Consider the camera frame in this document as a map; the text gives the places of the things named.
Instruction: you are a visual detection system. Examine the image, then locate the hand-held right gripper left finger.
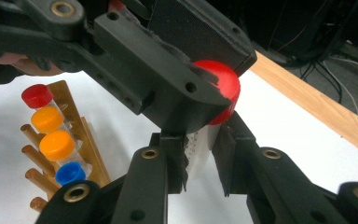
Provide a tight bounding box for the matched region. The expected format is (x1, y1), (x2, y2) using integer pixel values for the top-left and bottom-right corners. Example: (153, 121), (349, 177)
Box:
(111, 132), (189, 224)

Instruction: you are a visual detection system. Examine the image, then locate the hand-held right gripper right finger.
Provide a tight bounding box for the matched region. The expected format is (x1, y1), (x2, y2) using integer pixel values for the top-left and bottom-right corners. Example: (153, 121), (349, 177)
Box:
(213, 111), (339, 224)

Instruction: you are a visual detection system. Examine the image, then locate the red cap test tube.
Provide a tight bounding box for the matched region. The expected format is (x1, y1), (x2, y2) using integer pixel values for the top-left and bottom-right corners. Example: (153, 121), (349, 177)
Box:
(185, 59), (241, 183)
(21, 83), (63, 115)

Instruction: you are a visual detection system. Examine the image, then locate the wooden test tube rack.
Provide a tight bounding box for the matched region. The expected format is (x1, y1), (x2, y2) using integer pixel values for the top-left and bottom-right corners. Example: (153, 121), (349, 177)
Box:
(20, 79), (113, 214)

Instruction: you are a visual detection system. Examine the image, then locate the blue cap test tube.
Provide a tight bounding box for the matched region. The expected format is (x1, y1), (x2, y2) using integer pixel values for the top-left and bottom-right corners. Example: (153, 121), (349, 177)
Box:
(54, 161), (93, 187)

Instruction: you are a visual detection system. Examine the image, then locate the orange cap test tube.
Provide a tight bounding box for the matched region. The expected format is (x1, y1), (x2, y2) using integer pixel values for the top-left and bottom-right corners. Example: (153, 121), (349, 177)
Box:
(30, 105), (74, 136)
(38, 129), (85, 164)

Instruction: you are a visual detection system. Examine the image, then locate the white table mat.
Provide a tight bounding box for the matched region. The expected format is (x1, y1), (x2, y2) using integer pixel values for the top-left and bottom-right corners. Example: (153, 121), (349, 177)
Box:
(0, 66), (358, 224)

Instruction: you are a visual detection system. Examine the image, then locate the dark equipment stand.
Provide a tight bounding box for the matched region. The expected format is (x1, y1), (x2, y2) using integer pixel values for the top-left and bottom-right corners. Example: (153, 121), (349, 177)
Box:
(255, 0), (358, 60)

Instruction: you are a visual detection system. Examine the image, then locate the black floor cable bundle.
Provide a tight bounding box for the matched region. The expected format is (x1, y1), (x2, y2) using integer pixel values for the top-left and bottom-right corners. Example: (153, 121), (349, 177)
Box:
(299, 57), (344, 105)

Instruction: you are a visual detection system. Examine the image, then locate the pale floor cable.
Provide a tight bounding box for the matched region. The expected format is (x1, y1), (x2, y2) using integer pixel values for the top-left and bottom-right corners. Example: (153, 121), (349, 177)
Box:
(321, 55), (358, 117)

